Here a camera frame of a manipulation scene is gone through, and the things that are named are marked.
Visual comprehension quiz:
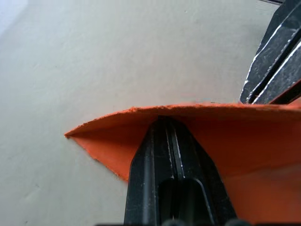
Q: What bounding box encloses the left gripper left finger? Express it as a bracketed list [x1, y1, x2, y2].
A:
[124, 115, 176, 225]

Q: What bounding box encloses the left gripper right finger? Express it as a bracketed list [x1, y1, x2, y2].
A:
[167, 117, 237, 225]

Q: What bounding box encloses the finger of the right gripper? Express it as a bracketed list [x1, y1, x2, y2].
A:
[239, 0, 301, 104]
[253, 40, 301, 105]

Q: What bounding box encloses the orange paper sheet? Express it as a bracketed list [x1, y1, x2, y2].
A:
[63, 101, 301, 225]

